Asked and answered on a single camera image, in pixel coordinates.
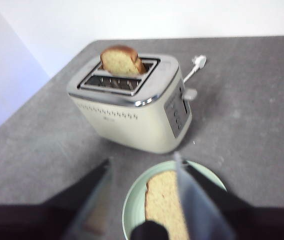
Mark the brown toasted bread slice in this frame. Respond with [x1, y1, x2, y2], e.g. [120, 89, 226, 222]
[144, 169, 191, 240]
[99, 44, 147, 76]

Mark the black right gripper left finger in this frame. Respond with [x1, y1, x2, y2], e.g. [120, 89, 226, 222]
[0, 158, 113, 240]

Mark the cream toaster with chrome top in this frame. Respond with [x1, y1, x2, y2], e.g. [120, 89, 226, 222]
[66, 53, 193, 154]

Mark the pale green round plate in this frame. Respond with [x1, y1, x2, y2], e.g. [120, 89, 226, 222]
[121, 160, 228, 240]

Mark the white power cable with plug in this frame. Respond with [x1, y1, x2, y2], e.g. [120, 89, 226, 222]
[182, 54, 208, 85]

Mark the grey toaster lever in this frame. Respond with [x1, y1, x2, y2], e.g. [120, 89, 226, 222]
[182, 88, 199, 101]

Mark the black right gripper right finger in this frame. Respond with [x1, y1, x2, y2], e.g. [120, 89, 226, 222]
[173, 151, 284, 240]

